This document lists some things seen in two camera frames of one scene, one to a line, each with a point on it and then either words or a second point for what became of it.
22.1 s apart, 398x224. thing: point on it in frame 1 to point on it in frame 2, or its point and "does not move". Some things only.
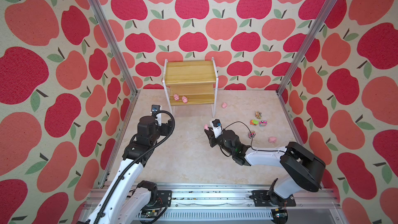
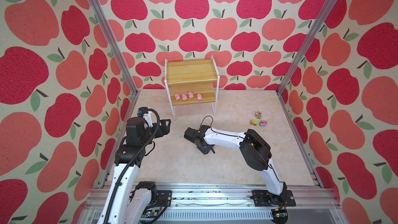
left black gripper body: [165, 129] does not move
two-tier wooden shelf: [190, 83] does not move
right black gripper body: [219, 141] to [203, 150]
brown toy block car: [258, 114] does not move
